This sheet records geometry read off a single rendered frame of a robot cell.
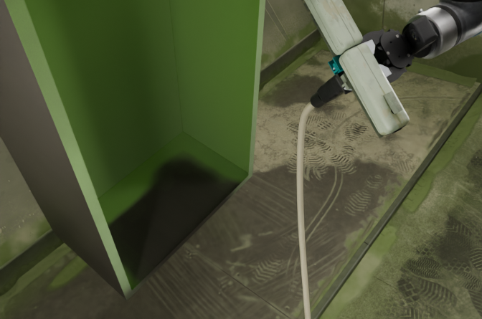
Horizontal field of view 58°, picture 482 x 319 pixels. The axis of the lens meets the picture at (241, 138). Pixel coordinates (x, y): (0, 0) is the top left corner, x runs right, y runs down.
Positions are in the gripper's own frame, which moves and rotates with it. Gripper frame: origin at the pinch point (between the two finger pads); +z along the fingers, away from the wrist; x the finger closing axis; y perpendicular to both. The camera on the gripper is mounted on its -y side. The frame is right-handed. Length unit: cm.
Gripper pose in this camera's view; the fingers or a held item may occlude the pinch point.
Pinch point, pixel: (347, 74)
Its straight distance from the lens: 78.8
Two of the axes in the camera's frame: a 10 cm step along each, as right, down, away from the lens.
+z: -8.4, 4.3, -3.2
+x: -4.8, -8.8, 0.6
